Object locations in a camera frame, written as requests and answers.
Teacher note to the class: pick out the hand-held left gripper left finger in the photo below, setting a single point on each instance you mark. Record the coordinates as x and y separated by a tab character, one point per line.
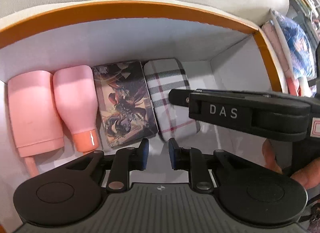
145	153

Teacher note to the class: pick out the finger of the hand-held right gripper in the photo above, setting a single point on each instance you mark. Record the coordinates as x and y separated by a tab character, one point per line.
178	98

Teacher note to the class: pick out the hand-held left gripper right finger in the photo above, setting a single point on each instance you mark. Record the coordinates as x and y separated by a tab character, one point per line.
172	155

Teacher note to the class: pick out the plaid case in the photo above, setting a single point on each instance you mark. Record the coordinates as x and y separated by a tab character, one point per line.
160	82

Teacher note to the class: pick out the illustrated card box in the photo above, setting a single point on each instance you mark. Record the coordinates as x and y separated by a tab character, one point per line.
122	103

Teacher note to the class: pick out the pink pump bottle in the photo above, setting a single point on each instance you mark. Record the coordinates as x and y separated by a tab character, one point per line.
75	98

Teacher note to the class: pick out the orange cardboard box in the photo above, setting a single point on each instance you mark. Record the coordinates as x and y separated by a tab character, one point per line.
125	12

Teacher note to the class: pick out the pink cup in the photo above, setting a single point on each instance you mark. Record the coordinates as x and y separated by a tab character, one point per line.
32	110

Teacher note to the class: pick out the person's right hand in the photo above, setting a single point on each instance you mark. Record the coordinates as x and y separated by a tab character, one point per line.
271	158

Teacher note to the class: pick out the pink cushion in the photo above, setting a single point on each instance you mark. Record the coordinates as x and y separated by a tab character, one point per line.
277	45

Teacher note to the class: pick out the blue printed pillow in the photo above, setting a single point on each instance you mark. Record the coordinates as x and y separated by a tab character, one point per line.
297	47

